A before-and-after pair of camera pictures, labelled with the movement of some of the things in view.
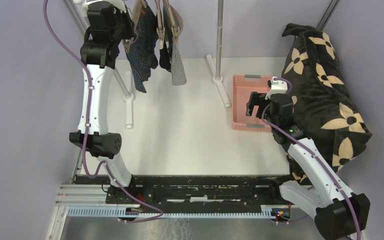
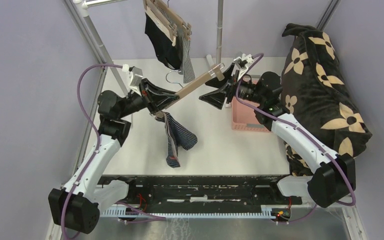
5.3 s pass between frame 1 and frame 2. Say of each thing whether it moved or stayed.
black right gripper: moved
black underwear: moved
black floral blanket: stayed
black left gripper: moved
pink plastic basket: stayed
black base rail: stayed
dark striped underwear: moved
